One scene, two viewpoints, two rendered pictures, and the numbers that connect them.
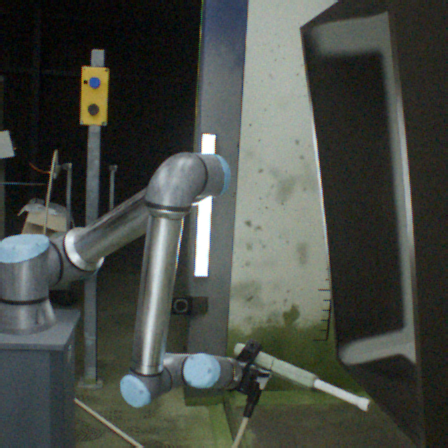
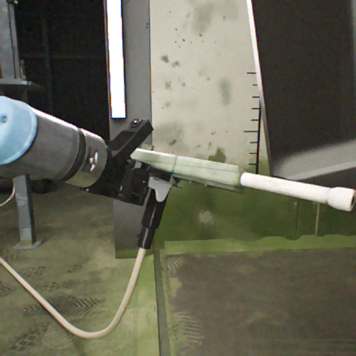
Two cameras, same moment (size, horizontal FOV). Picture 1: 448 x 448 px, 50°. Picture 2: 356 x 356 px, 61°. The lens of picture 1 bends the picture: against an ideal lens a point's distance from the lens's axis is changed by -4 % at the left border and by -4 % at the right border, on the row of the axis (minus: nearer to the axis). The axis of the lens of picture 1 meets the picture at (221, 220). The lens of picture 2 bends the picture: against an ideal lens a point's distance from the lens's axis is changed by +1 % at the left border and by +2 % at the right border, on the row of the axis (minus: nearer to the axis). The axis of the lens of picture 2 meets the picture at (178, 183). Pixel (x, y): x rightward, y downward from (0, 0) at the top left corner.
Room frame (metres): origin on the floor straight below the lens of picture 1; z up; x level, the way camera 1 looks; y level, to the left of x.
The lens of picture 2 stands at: (0.87, -0.21, 0.62)
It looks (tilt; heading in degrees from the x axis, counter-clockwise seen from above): 11 degrees down; 2
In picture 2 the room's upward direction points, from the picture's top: straight up
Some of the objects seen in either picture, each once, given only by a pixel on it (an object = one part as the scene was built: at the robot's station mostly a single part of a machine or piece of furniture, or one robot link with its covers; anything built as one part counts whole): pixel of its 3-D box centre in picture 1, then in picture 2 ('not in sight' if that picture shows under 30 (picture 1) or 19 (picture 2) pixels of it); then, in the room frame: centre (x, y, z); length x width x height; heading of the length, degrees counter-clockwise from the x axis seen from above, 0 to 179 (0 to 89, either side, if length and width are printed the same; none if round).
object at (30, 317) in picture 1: (24, 308); not in sight; (1.44, 0.60, 0.69); 0.19 x 0.19 x 0.10
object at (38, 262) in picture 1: (26, 265); not in sight; (1.45, 0.59, 0.83); 0.17 x 0.15 x 0.18; 149
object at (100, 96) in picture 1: (95, 96); not in sight; (2.27, 0.61, 1.42); 0.12 x 0.06 x 0.26; 98
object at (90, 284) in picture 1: (92, 224); (11, 81); (2.33, 0.62, 0.82); 0.06 x 0.06 x 1.64; 8
